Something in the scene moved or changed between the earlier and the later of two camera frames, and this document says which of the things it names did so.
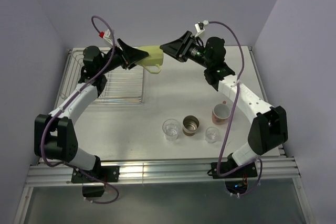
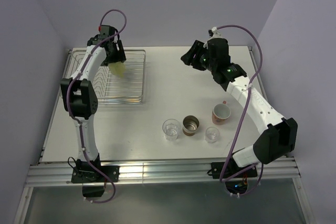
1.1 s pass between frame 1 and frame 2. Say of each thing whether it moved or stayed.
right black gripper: moved
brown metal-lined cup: stayed
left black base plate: stayed
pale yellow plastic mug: moved
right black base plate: stayed
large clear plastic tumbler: stayed
